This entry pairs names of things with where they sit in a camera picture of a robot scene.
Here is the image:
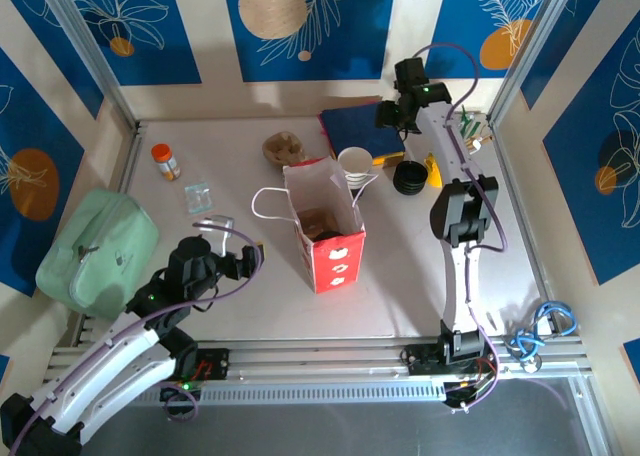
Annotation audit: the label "aluminium frame post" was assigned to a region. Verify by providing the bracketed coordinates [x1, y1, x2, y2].
[487, 0, 574, 127]
[37, 0, 144, 132]

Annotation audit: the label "stack of white paper cups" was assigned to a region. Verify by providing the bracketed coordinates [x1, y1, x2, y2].
[337, 146, 374, 190]

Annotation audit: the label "clear plastic zip bag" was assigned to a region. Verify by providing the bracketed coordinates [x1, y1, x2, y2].
[183, 179, 215, 216]

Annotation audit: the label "mint green zip pouch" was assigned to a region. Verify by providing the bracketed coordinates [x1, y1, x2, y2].
[34, 188, 161, 320]

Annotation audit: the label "grey slotted cable duct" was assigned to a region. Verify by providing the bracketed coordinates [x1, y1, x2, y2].
[199, 380, 447, 403]

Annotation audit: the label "aluminium side rail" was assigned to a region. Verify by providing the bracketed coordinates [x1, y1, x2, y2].
[118, 123, 146, 187]

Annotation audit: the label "base controller board with wires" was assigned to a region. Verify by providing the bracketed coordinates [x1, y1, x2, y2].
[443, 353, 509, 415]
[159, 379, 204, 422]

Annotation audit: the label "blue coiled cable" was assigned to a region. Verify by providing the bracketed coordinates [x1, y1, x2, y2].
[502, 300, 577, 362]

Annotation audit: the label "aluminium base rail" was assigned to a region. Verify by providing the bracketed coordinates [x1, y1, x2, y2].
[42, 335, 594, 417]

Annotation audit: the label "orange-lid small bottle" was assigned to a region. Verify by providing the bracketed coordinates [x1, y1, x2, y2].
[151, 143, 182, 181]

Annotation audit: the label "stack of coloured paper napkins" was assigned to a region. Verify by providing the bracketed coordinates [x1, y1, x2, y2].
[319, 104, 407, 171]

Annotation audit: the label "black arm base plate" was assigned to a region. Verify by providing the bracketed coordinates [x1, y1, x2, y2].
[192, 348, 231, 382]
[404, 344, 445, 377]

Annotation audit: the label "red white paper gift bag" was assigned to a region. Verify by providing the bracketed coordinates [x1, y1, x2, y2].
[251, 155, 381, 295]

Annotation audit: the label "stacked cardboard cup carriers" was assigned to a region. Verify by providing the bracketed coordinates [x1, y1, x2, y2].
[262, 132, 306, 166]

